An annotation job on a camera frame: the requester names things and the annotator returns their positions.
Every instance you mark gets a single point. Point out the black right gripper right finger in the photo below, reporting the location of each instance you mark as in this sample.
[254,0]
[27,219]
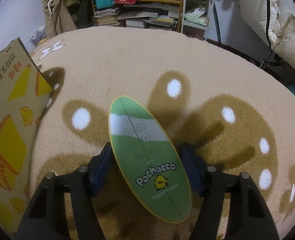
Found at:
[248,214]

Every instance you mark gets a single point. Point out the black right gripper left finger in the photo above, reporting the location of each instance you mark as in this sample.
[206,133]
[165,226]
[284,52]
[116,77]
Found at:
[68,195]

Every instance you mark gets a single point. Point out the green Pochacco oval case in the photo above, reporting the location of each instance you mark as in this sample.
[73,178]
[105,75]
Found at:
[148,161]

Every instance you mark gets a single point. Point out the brown cardboard box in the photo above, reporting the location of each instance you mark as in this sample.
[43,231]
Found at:
[24,94]

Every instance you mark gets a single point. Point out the beige patterned round rug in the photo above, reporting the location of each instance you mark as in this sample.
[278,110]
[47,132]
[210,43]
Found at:
[235,115]

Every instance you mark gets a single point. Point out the plastic bag of toys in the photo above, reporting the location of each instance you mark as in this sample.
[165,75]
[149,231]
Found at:
[38,35]

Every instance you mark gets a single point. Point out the white quilted bedding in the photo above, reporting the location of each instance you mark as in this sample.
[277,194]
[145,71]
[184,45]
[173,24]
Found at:
[274,22]

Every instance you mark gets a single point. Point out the stack of books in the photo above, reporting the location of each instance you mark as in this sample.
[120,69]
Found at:
[106,16]

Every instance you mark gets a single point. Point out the white metal cart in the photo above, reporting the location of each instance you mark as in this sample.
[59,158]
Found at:
[197,15]

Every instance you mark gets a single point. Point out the beige hanging coat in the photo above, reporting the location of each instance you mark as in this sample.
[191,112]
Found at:
[58,16]

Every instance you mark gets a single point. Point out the wooden bookshelf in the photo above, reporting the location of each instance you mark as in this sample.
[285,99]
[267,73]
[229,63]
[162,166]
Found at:
[149,14]

